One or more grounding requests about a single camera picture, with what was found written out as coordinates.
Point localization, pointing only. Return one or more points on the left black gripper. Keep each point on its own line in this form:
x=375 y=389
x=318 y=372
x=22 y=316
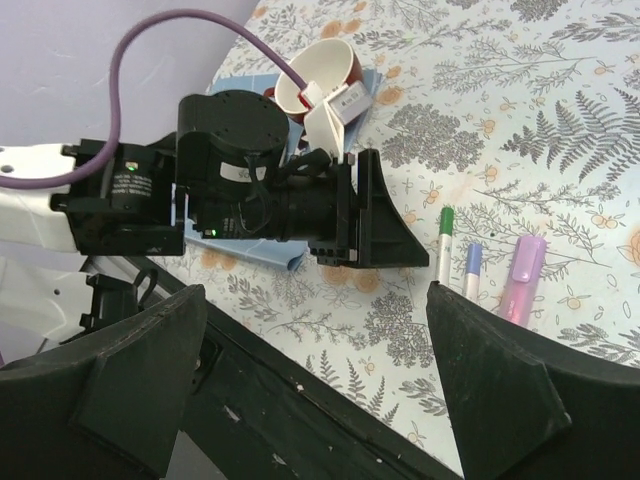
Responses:
x=354 y=221

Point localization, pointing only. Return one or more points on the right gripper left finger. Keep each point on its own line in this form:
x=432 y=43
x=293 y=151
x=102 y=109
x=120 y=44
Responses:
x=108 y=405

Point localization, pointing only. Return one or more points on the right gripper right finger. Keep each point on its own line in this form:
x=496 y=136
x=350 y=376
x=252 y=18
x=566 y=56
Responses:
x=522 y=406

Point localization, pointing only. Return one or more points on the white pen green tip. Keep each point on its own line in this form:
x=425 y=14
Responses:
x=444 y=258

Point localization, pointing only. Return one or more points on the green pen cap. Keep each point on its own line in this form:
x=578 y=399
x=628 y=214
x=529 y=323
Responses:
x=446 y=222

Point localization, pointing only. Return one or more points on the white pen blue tip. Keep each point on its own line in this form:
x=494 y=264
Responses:
x=471 y=286

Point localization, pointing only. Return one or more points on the blue pen cap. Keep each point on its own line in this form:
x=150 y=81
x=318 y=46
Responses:
x=474 y=259

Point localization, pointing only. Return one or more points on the pink highlighter pen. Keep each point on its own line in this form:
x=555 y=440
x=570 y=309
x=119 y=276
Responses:
x=517 y=300

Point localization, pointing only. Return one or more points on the pink highlighter cap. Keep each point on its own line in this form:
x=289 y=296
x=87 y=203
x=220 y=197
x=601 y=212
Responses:
x=528 y=259

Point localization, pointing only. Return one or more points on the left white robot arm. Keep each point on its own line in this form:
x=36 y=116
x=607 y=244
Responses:
x=224 y=174

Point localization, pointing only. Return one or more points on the white and red mug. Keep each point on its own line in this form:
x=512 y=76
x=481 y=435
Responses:
x=330 y=63

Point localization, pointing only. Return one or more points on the floral tablecloth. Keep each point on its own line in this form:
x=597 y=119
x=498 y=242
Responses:
x=523 y=117

